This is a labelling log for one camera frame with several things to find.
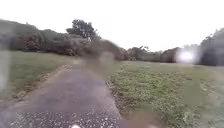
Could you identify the tall dark tree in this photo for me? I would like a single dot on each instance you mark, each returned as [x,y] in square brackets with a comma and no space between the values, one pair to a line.
[81,29]

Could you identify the grey asphalt path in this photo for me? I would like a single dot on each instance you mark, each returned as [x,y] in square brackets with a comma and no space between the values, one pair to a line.
[71,96]

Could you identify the grass field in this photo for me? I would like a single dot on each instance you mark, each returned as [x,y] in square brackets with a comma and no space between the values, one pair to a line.
[166,90]
[26,66]

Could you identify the robot's own part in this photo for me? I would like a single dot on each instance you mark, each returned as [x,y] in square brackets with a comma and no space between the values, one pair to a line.
[75,126]

